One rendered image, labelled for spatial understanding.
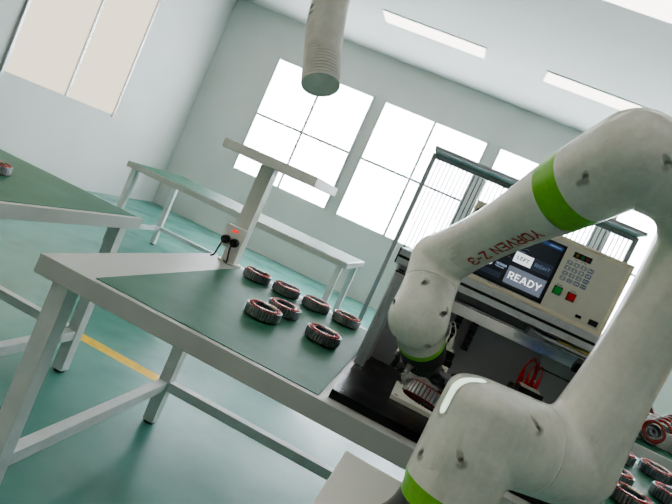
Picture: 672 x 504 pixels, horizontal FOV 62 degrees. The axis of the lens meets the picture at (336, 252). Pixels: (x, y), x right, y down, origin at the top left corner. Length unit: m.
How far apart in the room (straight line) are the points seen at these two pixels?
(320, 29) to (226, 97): 6.40
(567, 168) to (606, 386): 0.30
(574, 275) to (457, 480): 0.94
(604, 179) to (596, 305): 0.89
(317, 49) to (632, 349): 1.86
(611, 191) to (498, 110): 7.36
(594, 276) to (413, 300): 0.74
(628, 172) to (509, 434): 0.35
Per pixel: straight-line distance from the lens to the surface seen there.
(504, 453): 0.79
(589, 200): 0.80
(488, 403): 0.77
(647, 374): 0.87
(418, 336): 0.99
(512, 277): 1.60
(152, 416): 2.53
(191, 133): 8.93
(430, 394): 1.29
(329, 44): 2.45
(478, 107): 8.11
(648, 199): 0.79
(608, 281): 1.64
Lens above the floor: 1.16
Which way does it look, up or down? 5 degrees down
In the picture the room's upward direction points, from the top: 24 degrees clockwise
